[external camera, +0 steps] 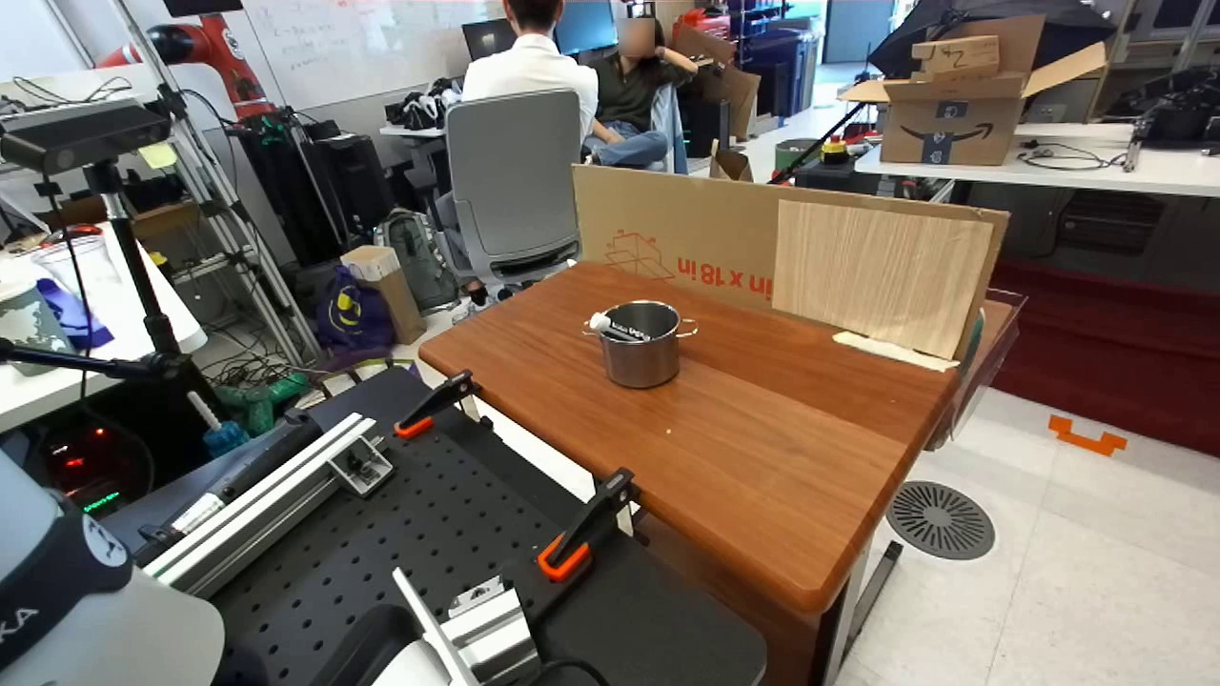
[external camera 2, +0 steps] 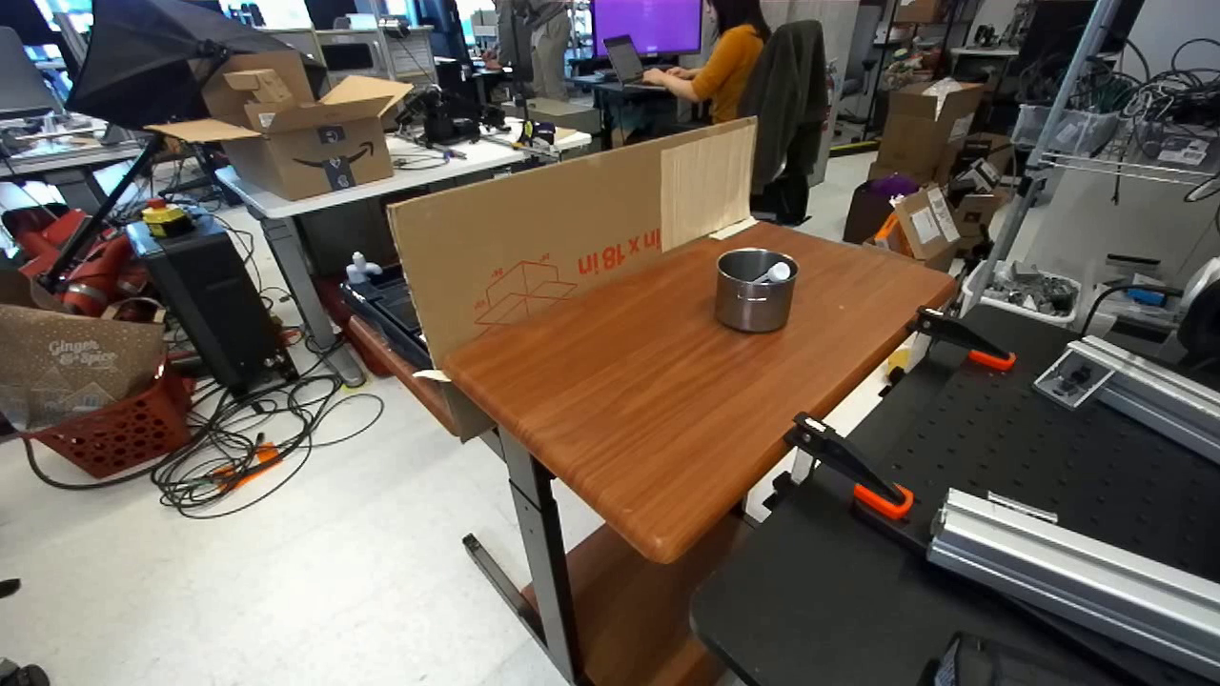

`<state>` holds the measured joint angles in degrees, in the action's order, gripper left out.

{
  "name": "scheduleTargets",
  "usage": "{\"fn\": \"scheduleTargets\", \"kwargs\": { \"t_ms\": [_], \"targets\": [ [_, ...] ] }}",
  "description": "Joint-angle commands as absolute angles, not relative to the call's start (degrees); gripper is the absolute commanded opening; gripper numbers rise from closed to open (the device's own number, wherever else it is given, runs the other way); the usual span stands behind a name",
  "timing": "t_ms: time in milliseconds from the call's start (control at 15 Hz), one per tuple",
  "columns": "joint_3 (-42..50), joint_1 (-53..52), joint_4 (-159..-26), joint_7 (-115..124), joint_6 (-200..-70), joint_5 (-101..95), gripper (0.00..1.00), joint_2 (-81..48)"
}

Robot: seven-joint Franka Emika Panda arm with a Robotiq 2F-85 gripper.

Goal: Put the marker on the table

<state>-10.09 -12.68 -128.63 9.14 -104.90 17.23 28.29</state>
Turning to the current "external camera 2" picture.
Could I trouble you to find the metal cup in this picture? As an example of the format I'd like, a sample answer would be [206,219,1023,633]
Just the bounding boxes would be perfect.
[718,247,796,336]

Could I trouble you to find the grey side table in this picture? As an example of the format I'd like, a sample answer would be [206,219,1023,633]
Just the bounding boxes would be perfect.
[217,138,530,388]

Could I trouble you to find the cardboard box at right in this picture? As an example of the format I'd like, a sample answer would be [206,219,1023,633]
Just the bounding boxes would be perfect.
[872,75,985,182]

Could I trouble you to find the open cardboard box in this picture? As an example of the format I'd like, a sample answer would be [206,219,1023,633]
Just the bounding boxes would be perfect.
[156,53,412,200]

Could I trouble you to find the small labelled cardboard box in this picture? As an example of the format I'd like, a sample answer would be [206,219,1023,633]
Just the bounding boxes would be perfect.
[872,187,960,271]

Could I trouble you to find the aluminium extrusion rail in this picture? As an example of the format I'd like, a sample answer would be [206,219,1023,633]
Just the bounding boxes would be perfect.
[927,490,1220,678]
[1069,336,1220,464]

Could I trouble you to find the near aluminium extrusion rail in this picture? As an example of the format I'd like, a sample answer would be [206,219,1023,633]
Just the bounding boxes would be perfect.
[927,490,1220,678]

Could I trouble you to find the purple monitor screen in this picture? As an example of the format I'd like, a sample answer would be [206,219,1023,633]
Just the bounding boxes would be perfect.
[592,0,700,56]

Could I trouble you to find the cardboard panel with red print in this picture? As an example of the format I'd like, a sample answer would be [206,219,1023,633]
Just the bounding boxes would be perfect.
[387,147,658,363]

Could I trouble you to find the red plastic basket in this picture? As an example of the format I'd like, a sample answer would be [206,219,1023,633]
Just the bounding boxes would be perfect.
[38,373,195,478]

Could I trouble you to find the person in yellow top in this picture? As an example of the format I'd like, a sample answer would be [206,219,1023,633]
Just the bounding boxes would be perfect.
[643,0,772,121]

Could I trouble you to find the dark jacket on chair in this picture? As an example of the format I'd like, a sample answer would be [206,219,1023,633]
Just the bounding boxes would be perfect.
[741,20,827,224]

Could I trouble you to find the light wooden board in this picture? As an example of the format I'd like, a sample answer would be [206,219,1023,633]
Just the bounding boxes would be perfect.
[658,117,755,247]

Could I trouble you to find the black computer tower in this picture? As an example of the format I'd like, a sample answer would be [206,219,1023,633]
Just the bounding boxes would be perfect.
[127,220,294,396]

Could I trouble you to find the far black orange clamp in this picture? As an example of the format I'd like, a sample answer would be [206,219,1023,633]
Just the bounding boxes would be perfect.
[916,310,1017,373]

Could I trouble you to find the near black orange clamp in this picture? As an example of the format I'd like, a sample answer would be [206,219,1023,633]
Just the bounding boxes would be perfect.
[786,416,916,521]

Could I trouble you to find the black floor cables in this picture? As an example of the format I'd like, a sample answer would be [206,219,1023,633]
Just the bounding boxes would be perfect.
[19,331,390,521]

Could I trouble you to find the black orange clamp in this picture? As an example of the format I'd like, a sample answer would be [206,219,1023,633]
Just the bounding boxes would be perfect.
[916,310,1017,373]
[786,416,916,521]

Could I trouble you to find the far aluminium extrusion rail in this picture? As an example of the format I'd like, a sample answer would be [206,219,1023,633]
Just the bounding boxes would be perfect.
[1069,336,1220,464]

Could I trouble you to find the brown paper bag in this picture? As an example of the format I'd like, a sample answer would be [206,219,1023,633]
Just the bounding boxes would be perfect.
[0,304,164,431]

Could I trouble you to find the black softbox light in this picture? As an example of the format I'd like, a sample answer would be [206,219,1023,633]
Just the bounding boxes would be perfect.
[68,0,282,131]

